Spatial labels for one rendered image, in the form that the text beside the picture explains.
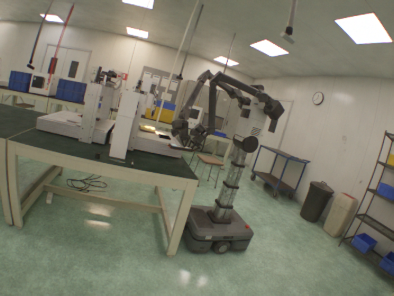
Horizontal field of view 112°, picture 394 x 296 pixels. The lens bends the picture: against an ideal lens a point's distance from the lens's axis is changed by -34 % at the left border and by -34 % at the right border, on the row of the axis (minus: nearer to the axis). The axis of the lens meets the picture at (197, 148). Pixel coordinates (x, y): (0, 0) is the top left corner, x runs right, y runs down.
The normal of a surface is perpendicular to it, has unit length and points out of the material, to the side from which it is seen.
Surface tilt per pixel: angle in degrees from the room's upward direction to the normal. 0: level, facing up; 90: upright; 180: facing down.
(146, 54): 90
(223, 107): 90
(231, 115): 90
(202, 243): 90
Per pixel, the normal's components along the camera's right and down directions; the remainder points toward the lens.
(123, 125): 0.27, 0.26
